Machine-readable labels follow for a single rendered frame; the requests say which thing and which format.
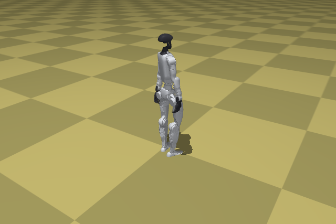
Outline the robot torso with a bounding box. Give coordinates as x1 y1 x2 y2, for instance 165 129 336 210
158 51 175 101

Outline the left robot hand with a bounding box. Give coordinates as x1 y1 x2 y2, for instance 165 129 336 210
154 86 160 104

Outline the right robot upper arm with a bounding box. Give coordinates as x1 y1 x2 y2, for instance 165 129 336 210
166 56 177 83

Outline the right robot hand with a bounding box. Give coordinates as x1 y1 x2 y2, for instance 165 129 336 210
172 97 182 113

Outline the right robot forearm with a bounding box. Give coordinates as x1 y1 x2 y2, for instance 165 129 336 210
173 77 182 101

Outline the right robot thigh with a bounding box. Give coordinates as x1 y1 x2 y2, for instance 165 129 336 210
169 94 183 131

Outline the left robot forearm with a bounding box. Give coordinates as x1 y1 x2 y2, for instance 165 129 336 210
156 72 163 90

